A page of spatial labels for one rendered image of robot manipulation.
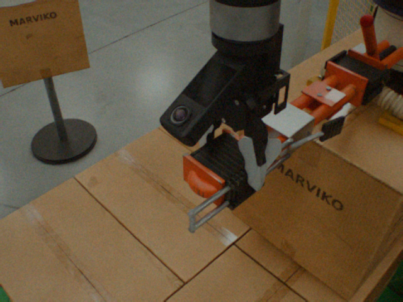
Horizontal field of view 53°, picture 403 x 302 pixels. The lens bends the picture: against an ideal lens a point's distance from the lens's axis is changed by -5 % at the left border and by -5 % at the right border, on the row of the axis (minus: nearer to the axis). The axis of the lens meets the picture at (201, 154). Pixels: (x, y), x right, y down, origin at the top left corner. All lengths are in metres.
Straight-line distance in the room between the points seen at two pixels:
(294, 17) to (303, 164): 1.72
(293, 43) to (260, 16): 2.17
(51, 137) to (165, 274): 1.55
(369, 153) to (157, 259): 0.71
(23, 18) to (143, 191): 0.89
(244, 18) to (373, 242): 0.61
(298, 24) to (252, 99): 2.07
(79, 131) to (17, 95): 0.71
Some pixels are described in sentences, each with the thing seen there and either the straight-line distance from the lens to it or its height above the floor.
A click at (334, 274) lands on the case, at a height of 0.74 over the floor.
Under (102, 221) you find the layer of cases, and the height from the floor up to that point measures 0.54.
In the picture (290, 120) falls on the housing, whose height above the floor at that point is 1.22.
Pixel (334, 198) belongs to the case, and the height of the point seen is 0.96.
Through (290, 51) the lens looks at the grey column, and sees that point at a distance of 2.63.
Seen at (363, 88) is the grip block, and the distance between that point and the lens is 0.77.
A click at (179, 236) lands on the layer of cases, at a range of 1.32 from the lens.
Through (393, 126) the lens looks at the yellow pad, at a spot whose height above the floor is 1.09.
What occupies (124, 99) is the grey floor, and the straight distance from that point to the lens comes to 2.86.
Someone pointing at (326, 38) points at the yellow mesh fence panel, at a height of 0.29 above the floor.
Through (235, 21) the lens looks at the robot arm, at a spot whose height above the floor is 1.43.
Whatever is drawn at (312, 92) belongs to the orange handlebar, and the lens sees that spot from 0.73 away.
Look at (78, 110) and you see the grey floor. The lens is 2.83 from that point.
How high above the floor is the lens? 1.61
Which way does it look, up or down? 42 degrees down
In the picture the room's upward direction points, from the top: straight up
